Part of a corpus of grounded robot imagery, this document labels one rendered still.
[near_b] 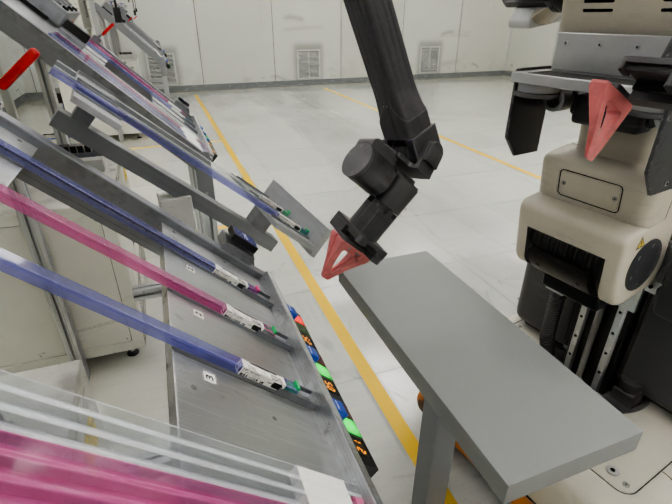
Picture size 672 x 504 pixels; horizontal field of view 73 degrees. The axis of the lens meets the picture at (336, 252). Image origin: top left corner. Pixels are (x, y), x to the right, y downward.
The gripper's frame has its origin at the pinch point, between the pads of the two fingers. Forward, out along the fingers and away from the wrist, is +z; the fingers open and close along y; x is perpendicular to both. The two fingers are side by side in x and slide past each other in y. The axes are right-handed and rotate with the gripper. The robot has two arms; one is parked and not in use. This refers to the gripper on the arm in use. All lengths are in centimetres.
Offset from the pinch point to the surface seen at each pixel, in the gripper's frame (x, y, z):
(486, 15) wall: 417, -754, -403
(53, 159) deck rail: -40.5, -7.0, 8.1
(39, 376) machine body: -26.0, -6.0, 40.6
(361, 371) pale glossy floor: 72, -50, 37
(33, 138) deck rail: -43.6, -7.0, 7.0
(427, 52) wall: 367, -752, -276
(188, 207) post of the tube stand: -17.2, -27.1, 10.3
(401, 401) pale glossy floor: 78, -33, 32
